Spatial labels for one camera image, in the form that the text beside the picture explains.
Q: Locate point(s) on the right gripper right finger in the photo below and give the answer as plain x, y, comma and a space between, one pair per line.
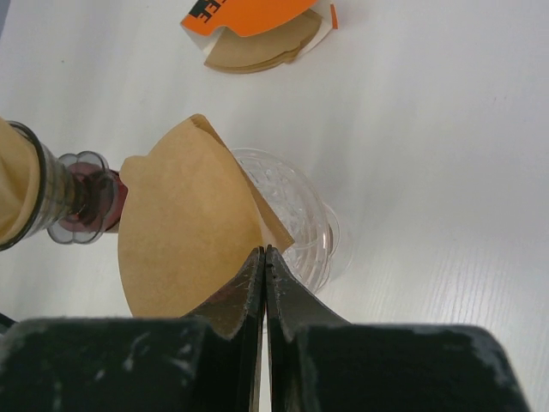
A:
321, 362

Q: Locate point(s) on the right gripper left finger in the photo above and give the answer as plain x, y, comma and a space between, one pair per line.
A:
207, 360

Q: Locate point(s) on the clear glass cup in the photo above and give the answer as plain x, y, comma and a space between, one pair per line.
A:
294, 201

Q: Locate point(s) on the clear plastic coffee dripper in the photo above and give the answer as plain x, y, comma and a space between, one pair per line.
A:
58, 191

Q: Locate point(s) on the brown paper coffee filter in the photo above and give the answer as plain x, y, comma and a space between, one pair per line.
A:
20, 176

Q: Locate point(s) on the brown paper filter stack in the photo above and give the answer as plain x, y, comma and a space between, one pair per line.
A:
234, 54

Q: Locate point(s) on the orange coffee filter package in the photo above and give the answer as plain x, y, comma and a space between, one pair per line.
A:
251, 17

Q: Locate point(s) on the clear glass with brown band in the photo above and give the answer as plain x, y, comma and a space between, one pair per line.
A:
340, 246

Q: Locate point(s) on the glass carafe with red rim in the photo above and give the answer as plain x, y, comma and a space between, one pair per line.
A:
101, 199

